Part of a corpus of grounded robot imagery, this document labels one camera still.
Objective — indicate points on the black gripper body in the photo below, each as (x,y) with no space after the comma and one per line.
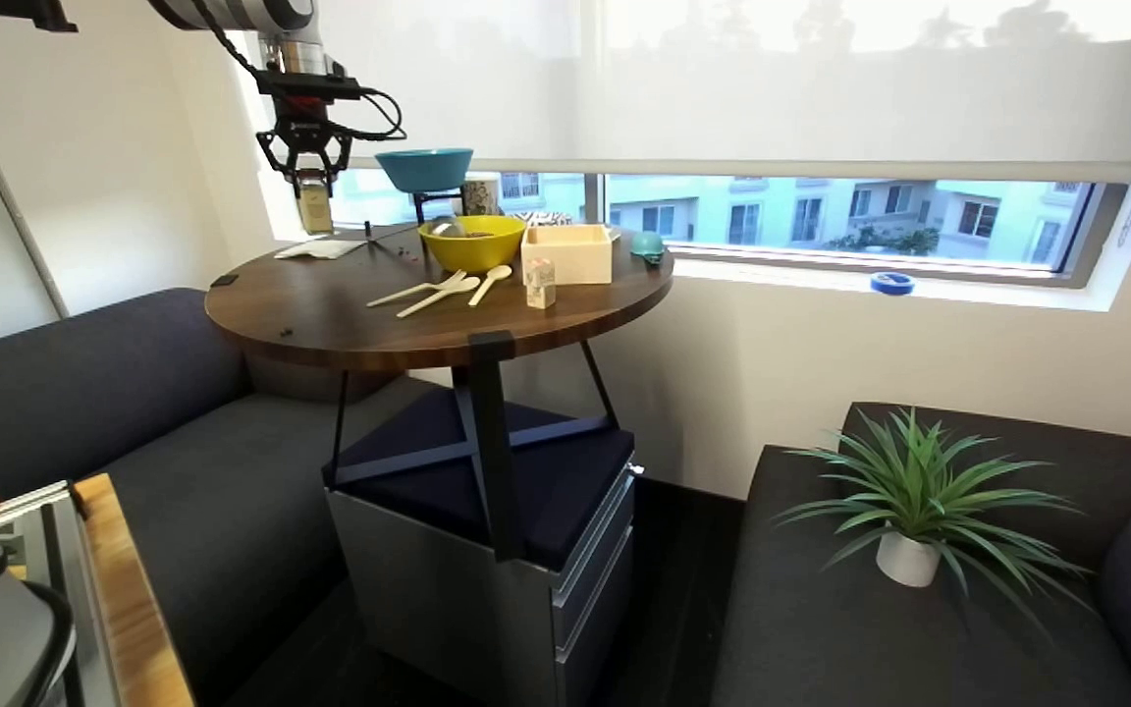
(307,123)

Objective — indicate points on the white paper towel sheet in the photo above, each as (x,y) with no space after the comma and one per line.
(320,250)

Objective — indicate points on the large blue bowl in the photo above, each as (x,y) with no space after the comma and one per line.
(424,166)

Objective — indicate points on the black bowl stand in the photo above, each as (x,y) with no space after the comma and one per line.
(422,204)

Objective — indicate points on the yellow bowl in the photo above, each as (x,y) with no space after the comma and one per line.
(472,245)

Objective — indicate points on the small teal bowl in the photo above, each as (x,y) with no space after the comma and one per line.
(650,250)

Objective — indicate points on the white wooden box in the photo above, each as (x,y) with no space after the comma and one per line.
(569,257)

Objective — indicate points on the dark grey sofa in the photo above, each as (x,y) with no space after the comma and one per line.
(134,419)
(981,648)

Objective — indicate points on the black table base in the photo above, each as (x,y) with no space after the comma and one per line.
(486,432)

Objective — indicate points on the navy seat cushion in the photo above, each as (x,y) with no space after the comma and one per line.
(551,483)

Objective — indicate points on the white roller blind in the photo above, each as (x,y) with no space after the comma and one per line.
(786,79)

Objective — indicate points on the wooden bench board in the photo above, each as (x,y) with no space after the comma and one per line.
(134,601)

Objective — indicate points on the grey metal cabinet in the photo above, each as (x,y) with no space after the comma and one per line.
(486,613)

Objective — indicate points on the blue tape roll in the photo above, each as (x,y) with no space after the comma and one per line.
(892,284)

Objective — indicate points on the green spiky plant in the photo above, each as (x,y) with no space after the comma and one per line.
(930,492)

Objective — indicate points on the white plant pot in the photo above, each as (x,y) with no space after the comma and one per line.
(909,560)

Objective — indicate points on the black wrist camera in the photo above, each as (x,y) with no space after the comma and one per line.
(316,82)

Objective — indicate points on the aluminium frame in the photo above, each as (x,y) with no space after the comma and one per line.
(36,525)

